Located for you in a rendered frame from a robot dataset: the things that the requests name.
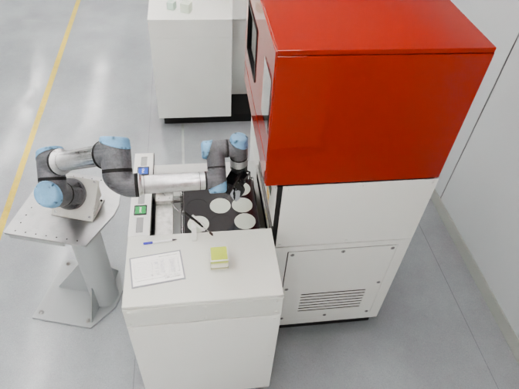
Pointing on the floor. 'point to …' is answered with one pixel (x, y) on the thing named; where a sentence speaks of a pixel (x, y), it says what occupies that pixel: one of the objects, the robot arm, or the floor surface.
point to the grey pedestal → (83, 289)
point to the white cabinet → (207, 353)
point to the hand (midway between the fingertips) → (234, 199)
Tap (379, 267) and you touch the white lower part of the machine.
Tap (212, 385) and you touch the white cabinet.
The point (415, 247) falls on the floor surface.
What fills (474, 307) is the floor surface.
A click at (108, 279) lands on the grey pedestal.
